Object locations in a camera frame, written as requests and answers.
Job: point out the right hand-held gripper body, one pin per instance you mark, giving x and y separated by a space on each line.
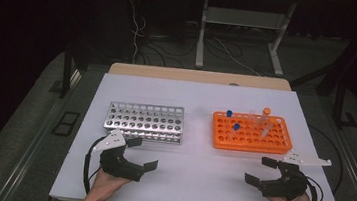
286 187

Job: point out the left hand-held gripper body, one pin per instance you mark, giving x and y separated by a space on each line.
116 164

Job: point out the metal test tube rack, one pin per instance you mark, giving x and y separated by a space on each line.
144 120

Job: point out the orange test tube rack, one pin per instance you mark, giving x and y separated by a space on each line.
252 141

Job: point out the orange-capped test tube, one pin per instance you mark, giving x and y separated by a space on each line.
267 111
266 131

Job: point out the blue-capped test tube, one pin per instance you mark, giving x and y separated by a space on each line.
236 127
229 113

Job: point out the person's left hand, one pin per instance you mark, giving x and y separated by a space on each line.
105 185

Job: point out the clear uncapped test tube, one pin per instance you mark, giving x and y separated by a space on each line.
252 116

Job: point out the black floor socket plate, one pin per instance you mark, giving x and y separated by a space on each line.
57 129

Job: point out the white table board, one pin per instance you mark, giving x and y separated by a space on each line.
200 96

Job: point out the black metal stand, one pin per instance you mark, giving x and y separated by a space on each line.
339 104
66 68

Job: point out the white metal desk frame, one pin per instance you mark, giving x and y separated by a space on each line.
202 32

